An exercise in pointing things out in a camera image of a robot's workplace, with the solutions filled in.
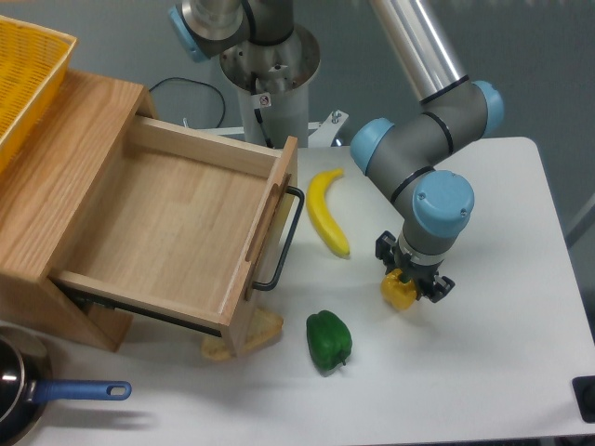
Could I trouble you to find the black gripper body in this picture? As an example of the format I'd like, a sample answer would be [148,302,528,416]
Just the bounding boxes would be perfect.
[394,248,442,291]

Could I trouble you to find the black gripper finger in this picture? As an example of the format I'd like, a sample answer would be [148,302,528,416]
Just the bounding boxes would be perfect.
[417,275,455,303]
[375,230,398,274]

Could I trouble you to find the yellow bell pepper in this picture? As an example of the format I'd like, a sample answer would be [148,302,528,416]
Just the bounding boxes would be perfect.
[380,269,417,311]

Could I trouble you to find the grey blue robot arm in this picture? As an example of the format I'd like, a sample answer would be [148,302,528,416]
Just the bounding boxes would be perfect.
[168,1,504,302]

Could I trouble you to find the green bell pepper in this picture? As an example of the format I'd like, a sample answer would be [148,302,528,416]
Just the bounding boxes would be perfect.
[306,310,352,373]

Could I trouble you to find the yellow banana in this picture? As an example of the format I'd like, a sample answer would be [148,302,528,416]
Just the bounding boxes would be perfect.
[306,168,350,258]

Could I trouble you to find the bread slice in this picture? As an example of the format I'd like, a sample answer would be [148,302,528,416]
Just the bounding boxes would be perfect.
[201,308,284,361]

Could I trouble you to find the black corner object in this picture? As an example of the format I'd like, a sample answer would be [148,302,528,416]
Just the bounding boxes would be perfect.
[572,375,595,424]

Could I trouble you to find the open wooden drawer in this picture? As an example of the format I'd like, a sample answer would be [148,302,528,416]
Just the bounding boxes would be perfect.
[49,117,298,356]

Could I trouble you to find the wooden drawer cabinet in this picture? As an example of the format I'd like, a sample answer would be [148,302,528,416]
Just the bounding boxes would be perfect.
[1,70,156,351]

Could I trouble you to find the yellow plastic basket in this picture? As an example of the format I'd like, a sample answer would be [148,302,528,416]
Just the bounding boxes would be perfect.
[1,16,78,170]

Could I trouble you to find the black drawer handle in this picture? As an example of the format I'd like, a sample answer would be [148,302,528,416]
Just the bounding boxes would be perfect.
[251,186,306,292]

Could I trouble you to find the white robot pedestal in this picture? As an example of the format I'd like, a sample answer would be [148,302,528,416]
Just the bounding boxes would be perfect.
[219,25,349,149]

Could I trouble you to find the black cable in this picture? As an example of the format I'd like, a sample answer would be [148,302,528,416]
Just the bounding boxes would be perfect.
[147,76,227,129]

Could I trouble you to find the black pan blue handle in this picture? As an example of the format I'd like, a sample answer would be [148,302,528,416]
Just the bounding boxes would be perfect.
[1,326,132,445]

